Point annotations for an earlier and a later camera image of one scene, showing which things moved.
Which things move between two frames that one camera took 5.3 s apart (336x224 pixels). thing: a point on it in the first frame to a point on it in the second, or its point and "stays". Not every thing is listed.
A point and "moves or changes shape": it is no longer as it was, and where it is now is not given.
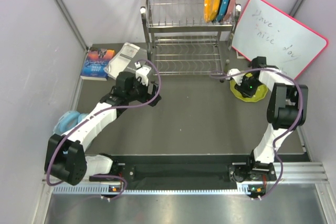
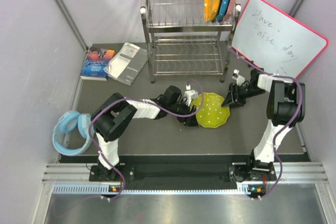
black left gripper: x=147 y=96 to x=189 y=121
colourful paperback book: x=96 y=61 stays
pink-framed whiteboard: x=262 y=30 stays
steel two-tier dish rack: x=179 y=40 stays
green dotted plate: x=259 y=95 moves or changes shape
